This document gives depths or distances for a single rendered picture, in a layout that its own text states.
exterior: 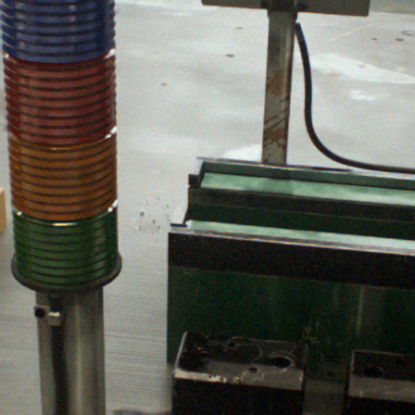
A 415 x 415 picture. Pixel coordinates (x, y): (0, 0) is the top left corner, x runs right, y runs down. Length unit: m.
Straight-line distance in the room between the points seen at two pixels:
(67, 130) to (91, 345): 0.15
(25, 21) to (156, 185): 0.70
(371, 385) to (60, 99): 0.38
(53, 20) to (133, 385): 0.45
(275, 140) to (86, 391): 0.55
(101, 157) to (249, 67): 0.99
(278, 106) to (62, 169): 0.60
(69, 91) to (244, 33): 1.15
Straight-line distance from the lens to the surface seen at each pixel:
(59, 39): 0.58
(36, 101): 0.59
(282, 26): 1.15
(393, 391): 0.87
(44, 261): 0.64
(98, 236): 0.63
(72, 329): 0.68
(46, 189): 0.61
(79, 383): 0.70
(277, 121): 1.19
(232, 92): 1.51
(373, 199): 1.00
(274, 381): 0.86
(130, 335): 1.01
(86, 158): 0.61
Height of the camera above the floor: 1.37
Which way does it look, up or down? 28 degrees down
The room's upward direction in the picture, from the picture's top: 2 degrees clockwise
